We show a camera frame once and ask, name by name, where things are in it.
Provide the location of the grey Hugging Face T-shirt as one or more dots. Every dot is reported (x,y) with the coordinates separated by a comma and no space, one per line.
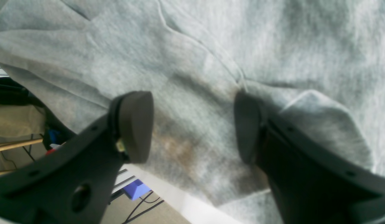
(319,64)

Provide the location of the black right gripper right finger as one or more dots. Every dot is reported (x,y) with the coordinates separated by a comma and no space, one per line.
(249,121)

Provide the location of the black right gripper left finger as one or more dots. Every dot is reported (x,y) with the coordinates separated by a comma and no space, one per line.
(131,118)

